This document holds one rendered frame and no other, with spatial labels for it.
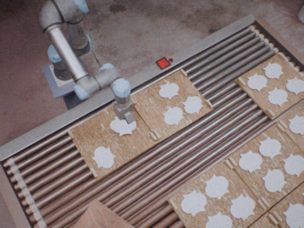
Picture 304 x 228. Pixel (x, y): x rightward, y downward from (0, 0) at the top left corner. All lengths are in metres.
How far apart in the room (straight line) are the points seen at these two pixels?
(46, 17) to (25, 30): 2.17
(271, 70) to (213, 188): 0.92
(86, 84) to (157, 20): 2.30
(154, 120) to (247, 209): 0.71
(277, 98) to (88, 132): 1.20
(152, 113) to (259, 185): 0.73
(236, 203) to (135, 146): 0.64
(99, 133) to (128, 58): 1.57
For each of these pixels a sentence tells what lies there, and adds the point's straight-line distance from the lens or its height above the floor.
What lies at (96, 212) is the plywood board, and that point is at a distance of 1.50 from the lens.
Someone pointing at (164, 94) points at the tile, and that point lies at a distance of 1.83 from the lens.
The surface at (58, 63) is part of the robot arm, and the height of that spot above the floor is 1.08.
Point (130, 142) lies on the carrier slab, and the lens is 1.69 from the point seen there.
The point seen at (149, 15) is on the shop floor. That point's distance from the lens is 3.59.
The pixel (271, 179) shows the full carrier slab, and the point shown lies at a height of 0.95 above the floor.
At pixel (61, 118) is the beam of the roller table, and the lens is 1.83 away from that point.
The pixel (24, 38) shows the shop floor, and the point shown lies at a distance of 3.53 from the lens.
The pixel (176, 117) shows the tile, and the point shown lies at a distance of 1.77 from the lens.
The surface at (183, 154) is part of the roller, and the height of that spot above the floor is 0.92.
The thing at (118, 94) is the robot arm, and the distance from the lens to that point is 1.31.
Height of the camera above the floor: 2.52
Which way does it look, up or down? 63 degrees down
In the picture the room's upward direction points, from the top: 7 degrees clockwise
